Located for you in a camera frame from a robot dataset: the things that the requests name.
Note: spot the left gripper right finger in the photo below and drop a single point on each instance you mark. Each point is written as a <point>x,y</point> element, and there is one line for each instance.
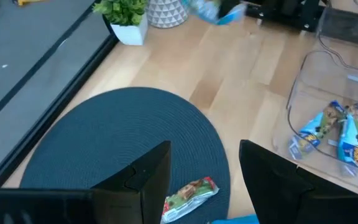
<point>278,193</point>

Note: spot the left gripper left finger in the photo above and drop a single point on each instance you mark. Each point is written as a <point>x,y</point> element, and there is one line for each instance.
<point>141,186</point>

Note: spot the green red granola bar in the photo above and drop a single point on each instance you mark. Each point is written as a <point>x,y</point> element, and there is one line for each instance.
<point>188,199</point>

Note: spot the blue red granola bar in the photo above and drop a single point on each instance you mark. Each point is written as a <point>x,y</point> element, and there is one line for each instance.
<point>235,220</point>

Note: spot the blue chocolate chip granola bar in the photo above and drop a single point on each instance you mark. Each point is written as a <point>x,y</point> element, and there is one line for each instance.
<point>353,140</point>
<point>317,130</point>

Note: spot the light blue granola bar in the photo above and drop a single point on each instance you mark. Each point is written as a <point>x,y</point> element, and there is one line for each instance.
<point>210,11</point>

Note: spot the dark round plate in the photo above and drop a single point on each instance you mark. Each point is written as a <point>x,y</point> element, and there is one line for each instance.
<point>104,133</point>

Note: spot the clear plastic bin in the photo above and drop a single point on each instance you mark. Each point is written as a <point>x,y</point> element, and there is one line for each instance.
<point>322,93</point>
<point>346,28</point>

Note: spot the green plant white square pot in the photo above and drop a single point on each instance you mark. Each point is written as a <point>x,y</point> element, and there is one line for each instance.
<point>126,18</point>

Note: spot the succulent in patterned pot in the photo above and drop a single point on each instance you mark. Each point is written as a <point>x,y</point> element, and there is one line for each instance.
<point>166,12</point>

